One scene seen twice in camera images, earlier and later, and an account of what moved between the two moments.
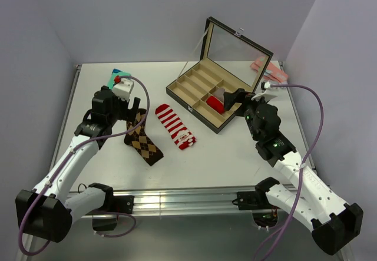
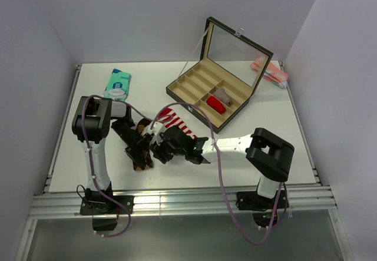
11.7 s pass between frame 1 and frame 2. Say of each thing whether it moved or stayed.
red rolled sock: stayed
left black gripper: moved
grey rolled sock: stayed
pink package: stayed
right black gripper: moved
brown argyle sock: moved
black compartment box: stayed
